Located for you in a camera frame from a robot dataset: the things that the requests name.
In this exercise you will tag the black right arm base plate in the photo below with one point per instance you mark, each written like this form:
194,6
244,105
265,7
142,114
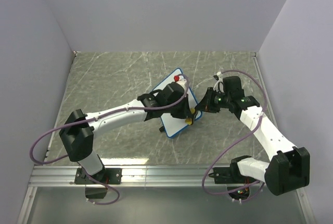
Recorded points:
226,175

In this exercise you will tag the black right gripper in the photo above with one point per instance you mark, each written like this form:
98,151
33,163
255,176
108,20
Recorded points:
206,104

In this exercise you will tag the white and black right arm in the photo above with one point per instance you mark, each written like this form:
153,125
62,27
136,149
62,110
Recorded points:
288,167

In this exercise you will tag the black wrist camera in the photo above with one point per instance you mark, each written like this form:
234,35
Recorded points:
232,87
171,93

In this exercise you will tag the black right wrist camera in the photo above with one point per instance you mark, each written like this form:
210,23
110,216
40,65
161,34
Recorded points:
232,87

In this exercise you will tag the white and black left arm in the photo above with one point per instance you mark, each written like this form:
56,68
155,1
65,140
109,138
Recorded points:
82,129

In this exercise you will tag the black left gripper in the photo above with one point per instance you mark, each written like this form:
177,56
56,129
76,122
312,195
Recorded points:
185,112

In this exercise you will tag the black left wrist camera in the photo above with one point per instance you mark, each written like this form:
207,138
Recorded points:
171,93

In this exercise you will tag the yellow bone-shaped whiteboard eraser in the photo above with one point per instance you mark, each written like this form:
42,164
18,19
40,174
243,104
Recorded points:
191,118

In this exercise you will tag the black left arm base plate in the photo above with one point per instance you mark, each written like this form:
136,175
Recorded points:
107,176

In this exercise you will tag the aluminium extrusion rail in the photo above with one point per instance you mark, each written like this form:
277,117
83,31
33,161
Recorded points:
131,176

